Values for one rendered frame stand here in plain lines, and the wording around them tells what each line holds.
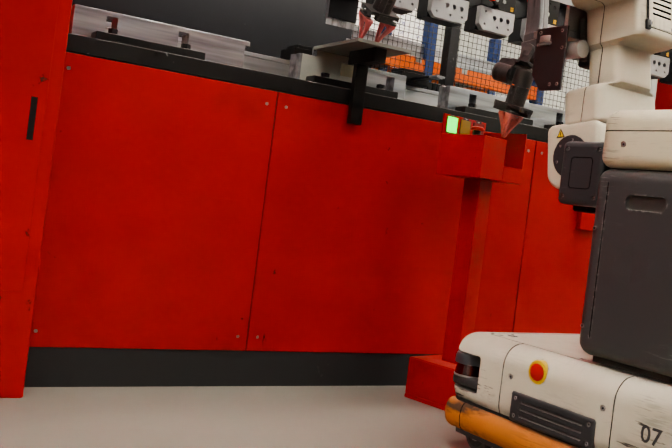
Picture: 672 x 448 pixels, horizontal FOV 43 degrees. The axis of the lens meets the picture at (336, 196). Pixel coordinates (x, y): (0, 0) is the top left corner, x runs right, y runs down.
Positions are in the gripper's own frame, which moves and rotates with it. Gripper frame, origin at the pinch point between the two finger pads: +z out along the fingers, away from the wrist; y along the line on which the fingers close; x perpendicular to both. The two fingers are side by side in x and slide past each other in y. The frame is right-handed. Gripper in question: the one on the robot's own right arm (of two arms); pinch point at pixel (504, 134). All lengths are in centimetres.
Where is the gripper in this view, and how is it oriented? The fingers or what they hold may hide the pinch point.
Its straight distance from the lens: 255.4
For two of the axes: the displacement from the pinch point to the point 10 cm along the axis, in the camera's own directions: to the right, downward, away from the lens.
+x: -7.2, -0.9, -6.9
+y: -6.3, -3.3, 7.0
